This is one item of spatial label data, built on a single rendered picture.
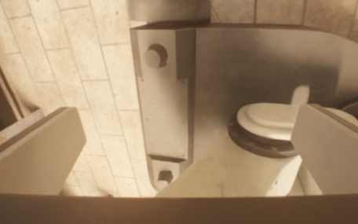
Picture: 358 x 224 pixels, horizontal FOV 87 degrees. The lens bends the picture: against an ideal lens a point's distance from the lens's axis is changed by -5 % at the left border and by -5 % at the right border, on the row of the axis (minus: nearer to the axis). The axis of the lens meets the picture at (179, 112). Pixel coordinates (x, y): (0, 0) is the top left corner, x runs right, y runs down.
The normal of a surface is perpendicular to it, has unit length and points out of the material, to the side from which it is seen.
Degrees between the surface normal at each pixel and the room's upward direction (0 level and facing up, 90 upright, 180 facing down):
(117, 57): 0
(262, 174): 90
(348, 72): 0
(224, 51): 0
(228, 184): 90
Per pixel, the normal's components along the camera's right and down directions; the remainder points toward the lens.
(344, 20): -0.22, 0.47
